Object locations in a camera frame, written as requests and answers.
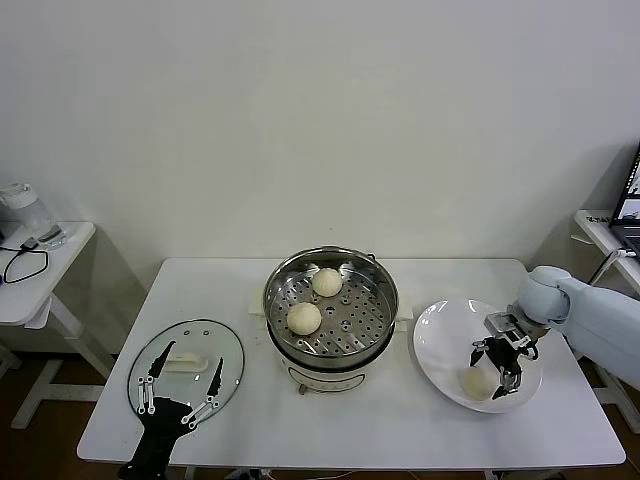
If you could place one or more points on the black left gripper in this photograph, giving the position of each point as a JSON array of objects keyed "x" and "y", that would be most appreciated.
[{"x": 162, "y": 427}]

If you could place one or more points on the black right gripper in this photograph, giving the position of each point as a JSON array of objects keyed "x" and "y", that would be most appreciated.
[{"x": 505, "y": 357}]

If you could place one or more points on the white steamed baozi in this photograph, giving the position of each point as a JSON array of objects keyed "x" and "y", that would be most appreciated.
[
  {"x": 303, "y": 318},
  {"x": 475, "y": 385},
  {"x": 327, "y": 282}
]

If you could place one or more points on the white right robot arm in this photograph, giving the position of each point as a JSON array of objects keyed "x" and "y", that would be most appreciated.
[{"x": 590, "y": 310}]

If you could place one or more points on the stainless steel steamer basket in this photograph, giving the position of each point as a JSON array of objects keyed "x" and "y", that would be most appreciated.
[{"x": 375, "y": 300}]

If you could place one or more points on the white round plate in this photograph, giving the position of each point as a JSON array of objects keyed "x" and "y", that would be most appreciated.
[{"x": 440, "y": 345}]

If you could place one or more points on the cream electric cooker pot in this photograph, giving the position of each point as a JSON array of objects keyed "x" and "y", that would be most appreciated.
[{"x": 325, "y": 378}]

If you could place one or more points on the white side table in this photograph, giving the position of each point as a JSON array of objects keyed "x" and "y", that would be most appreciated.
[{"x": 70, "y": 260}]

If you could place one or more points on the white laptop desk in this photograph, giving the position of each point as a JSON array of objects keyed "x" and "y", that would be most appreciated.
[{"x": 597, "y": 227}]

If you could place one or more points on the dark grey laptop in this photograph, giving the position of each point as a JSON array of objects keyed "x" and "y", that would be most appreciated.
[{"x": 627, "y": 200}]

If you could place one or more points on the clear water bottle white cap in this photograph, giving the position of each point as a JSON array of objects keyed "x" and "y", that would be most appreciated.
[{"x": 30, "y": 215}]

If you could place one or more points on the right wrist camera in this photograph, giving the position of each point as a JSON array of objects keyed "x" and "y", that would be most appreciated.
[{"x": 505, "y": 325}]

